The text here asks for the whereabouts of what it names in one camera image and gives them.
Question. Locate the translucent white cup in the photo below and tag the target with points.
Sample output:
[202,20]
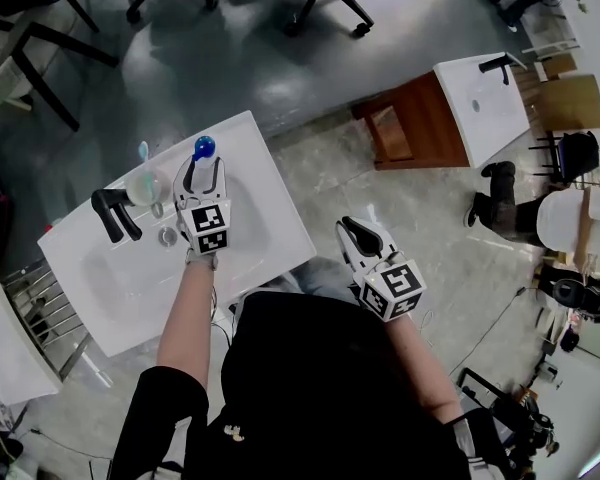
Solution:
[140,188]

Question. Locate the chrome sink drain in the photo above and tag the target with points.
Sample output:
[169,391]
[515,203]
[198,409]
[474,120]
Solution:
[168,236]

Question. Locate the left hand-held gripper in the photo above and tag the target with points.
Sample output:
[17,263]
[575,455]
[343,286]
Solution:
[207,225]

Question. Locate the teal toothbrush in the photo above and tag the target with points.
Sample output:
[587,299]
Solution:
[144,150]

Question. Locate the flat white basin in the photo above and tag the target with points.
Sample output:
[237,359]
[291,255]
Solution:
[10,343]

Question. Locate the brown wooden cabinet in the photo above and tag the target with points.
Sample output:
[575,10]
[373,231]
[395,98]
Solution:
[425,118]

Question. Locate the black angled faucet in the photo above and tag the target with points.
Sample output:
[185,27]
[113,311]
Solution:
[497,63]

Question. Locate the person's left forearm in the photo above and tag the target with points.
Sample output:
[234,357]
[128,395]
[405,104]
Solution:
[187,318]

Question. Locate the blue-capped white bottle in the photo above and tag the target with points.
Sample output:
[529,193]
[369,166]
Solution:
[205,147]

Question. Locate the person's black shirt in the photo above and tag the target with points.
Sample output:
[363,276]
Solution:
[320,393]

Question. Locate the black curved faucet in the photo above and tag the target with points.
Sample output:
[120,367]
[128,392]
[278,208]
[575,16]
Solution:
[112,213]

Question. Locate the beige dining chair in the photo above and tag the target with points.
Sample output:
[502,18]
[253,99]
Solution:
[45,58]

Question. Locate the person's grey trousers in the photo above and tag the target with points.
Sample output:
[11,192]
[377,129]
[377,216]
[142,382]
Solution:
[320,278]

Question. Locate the metal bar rack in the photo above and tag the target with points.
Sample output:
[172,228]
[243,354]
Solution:
[55,313]

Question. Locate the person's right forearm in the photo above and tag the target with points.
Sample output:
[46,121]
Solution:
[420,363]

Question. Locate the large white sink basin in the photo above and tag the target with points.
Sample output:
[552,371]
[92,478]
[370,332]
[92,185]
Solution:
[260,208]

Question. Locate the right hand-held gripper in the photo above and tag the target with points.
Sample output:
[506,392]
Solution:
[392,288]

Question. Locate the wooden pallet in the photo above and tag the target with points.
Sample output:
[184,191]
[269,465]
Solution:
[570,103]

